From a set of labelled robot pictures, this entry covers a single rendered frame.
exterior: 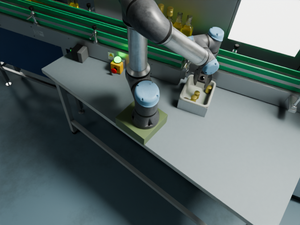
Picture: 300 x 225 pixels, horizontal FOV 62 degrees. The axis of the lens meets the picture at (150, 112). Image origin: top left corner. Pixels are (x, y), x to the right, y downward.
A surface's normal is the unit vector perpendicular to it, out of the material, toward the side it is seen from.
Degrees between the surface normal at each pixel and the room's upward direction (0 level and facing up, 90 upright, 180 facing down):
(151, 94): 11
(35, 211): 0
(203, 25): 90
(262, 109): 0
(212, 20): 90
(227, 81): 90
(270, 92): 90
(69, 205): 0
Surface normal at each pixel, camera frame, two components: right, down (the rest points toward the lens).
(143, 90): 0.10, -0.46
